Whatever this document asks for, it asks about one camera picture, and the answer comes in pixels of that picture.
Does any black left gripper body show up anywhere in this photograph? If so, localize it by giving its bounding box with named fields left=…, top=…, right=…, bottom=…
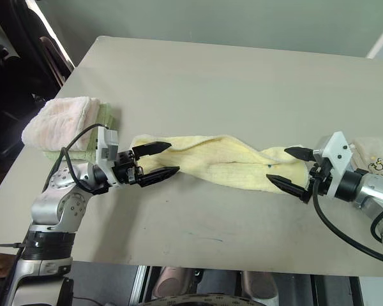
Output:
left=112, top=150, right=144, bottom=187

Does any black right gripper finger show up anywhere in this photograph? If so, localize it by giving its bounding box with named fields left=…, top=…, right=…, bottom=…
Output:
left=283, top=145, right=313, bottom=162
left=266, top=173, right=309, bottom=202

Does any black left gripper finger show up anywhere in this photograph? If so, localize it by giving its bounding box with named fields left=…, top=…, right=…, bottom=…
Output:
left=132, top=142, right=172, bottom=157
left=137, top=166, right=181, bottom=188

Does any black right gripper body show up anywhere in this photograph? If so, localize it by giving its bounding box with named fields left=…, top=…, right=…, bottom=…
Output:
left=308, top=149, right=334, bottom=197

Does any yellow towel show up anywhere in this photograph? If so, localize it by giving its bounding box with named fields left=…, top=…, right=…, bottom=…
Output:
left=131, top=134, right=310, bottom=194

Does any green folded towel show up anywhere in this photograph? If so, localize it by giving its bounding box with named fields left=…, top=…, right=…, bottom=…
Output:
left=43, top=101, right=121, bottom=162

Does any beige cloth with print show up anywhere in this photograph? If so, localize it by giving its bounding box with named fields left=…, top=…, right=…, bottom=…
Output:
left=350, top=136, right=383, bottom=179

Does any pink folded towel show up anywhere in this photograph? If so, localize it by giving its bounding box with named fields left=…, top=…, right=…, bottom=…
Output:
left=21, top=95, right=101, bottom=151

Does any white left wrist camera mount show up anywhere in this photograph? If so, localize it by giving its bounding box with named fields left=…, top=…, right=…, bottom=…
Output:
left=94, top=126, right=121, bottom=189

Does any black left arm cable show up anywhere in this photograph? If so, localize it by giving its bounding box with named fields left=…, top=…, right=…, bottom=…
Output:
left=43, top=123, right=108, bottom=194

